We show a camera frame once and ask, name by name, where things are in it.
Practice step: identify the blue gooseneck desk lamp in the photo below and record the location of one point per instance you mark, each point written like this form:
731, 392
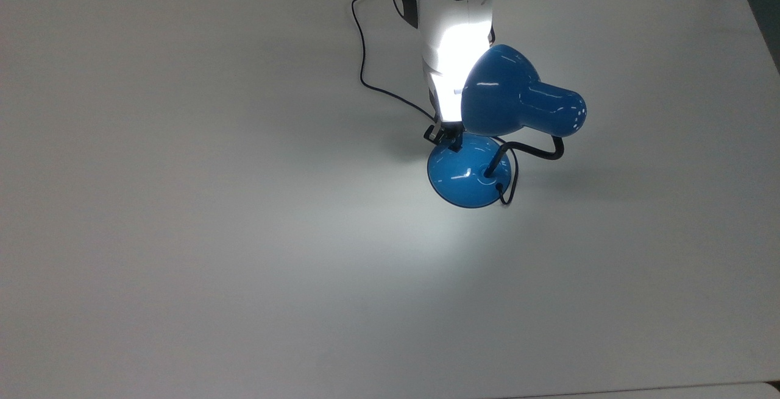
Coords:
512, 97

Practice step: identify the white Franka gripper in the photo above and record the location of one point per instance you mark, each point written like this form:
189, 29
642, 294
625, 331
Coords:
448, 85

